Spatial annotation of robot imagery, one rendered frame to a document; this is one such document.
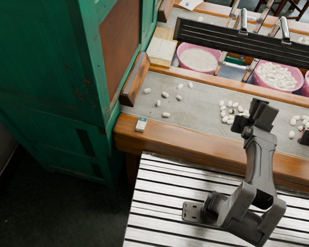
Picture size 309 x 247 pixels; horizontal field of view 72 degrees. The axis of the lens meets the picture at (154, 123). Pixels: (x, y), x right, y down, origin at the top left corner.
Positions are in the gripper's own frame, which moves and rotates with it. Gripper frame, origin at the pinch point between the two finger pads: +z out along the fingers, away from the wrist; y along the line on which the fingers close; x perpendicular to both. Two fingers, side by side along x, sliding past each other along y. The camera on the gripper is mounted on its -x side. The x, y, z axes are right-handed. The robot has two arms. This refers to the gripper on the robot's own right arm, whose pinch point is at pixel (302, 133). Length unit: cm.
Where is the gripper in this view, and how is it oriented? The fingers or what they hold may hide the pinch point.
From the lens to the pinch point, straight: 117.4
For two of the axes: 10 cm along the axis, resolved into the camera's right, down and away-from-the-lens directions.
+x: -2.2, 9.3, 2.9
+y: -9.7, -2.5, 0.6
